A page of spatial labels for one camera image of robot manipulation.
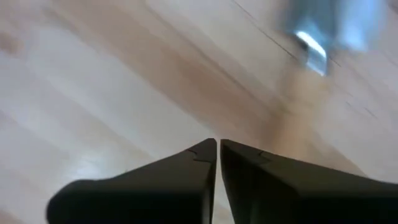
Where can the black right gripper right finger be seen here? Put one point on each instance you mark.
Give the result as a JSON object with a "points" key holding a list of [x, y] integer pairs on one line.
{"points": [[295, 196]]}

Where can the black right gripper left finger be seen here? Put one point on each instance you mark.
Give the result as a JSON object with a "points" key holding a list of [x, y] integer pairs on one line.
{"points": [[155, 193]]}

